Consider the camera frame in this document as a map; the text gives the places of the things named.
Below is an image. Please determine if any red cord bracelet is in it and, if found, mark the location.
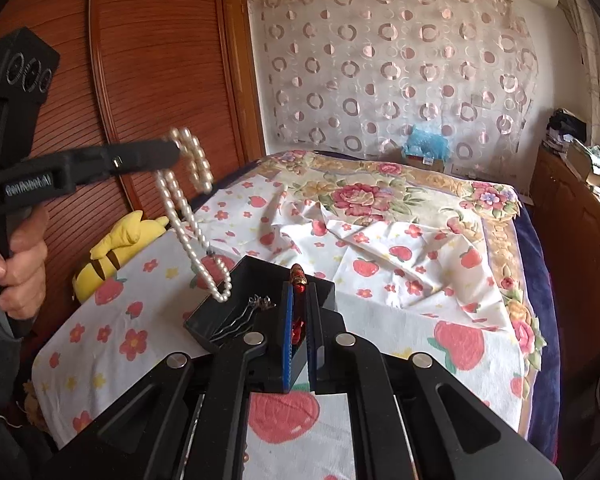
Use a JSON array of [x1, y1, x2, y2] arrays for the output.
[[288, 262, 309, 346]]

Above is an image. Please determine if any white pearl necklace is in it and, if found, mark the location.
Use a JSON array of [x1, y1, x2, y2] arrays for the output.
[[154, 127, 233, 304]]

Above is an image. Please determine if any black jewelry box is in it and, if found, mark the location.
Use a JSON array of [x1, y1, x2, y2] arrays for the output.
[[184, 256, 344, 365]]

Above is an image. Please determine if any person's left hand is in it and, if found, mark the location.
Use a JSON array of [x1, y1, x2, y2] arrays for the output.
[[0, 205, 48, 321]]

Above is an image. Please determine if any yellow plush toy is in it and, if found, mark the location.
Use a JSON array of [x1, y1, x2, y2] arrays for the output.
[[72, 210, 169, 304]]

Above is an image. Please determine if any strawberry print white cloth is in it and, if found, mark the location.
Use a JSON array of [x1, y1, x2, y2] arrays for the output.
[[31, 179, 531, 480]]

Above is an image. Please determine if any floral bed quilt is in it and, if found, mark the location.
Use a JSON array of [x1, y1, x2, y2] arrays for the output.
[[212, 151, 545, 430]]

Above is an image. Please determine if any blue plush toy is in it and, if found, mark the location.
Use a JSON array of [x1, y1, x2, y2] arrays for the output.
[[401, 126, 451, 162]]

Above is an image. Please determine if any circle pattern sheer curtain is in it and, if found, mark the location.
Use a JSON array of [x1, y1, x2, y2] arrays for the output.
[[249, 0, 539, 184]]

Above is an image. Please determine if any brown wooden side cabinet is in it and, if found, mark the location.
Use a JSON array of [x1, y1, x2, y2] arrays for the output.
[[530, 148, 600, 387]]

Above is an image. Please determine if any clutter pile on cabinet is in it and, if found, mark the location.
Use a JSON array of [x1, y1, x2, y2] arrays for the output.
[[542, 108, 600, 200]]

